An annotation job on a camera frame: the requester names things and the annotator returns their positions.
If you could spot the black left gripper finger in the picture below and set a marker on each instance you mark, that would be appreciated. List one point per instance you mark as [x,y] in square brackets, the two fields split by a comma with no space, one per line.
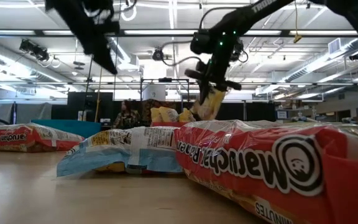
[96,46]

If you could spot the blue Maruchan noodle pack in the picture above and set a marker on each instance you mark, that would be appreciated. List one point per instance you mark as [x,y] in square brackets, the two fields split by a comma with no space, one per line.
[141,155]

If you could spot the red Maruchan noodle pack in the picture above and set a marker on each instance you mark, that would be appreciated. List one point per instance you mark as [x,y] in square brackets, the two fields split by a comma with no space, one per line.
[259,174]
[17,138]

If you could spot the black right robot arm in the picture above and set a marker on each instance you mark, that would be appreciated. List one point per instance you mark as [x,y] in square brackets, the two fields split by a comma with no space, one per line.
[253,12]

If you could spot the black ceiling-mounted device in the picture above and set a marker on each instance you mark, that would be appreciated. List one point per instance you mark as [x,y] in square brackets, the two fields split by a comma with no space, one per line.
[34,49]

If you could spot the black monitor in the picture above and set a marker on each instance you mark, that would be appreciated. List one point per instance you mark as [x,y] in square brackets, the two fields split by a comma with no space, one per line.
[76,107]

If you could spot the framed blue sign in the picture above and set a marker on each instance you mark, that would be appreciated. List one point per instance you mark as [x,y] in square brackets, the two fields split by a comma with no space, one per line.
[281,114]

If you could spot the person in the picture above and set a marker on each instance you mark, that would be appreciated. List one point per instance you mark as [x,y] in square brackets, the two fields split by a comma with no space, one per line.
[126,119]

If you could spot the blue plastic bin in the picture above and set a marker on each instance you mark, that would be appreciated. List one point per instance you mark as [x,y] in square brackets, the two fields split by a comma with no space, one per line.
[73,127]

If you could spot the yellow hanging hook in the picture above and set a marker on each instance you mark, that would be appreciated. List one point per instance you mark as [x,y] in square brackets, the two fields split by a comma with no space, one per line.
[297,38]

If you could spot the grey partition panel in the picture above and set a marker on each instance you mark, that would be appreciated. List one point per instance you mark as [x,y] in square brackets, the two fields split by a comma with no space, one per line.
[26,112]

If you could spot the white ceiling air vent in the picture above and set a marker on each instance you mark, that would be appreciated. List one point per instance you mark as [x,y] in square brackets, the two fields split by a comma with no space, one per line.
[334,46]

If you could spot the black ceiling speaker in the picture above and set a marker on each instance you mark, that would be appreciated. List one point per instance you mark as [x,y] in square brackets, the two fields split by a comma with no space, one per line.
[356,56]

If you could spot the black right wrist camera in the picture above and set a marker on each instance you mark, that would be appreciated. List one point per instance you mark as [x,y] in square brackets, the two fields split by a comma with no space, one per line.
[200,42]

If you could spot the black metal frame stand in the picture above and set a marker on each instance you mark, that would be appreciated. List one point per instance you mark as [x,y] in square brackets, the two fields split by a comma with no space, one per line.
[165,80]

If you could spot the black ceiling camera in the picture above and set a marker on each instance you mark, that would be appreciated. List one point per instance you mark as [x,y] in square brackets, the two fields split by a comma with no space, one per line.
[158,54]

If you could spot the black overhead frame beam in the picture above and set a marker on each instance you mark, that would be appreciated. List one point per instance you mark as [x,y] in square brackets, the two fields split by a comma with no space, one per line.
[284,33]

